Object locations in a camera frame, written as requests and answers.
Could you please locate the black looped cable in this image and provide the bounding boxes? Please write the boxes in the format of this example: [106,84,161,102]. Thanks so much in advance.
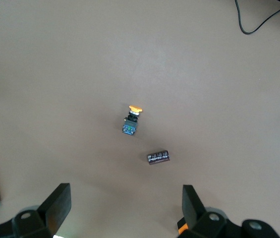
[234,0,280,35]

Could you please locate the yellow push button switch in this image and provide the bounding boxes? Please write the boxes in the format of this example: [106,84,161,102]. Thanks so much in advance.
[121,104,143,136]

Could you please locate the black cylindrical capacitor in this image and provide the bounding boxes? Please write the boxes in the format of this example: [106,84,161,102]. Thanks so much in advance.
[146,149,171,166]

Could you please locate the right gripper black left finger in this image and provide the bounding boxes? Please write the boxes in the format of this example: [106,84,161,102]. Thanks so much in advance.
[0,182,71,238]

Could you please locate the right gripper orange-black right finger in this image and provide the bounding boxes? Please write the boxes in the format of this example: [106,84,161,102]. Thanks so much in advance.
[177,184,280,238]

